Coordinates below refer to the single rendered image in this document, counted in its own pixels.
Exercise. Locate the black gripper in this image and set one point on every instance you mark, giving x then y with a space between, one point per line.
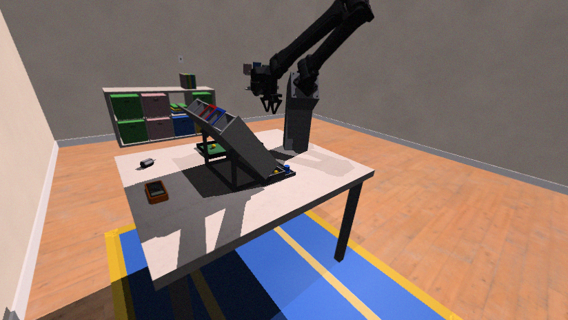
273 98

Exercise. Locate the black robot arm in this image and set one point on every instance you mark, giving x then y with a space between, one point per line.
343 17

